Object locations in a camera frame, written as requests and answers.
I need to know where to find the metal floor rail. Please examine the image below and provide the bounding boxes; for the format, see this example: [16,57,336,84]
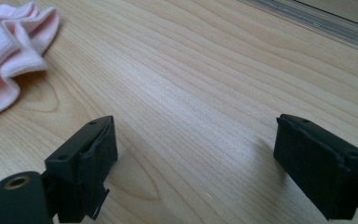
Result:
[238,0,358,58]

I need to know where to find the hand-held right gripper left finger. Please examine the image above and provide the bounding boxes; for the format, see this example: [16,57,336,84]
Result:
[44,115,119,224]

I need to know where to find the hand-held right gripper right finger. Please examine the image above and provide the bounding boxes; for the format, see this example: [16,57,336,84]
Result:
[273,113,358,221]

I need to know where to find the pink sock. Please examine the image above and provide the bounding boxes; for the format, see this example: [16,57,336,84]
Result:
[0,1,61,122]

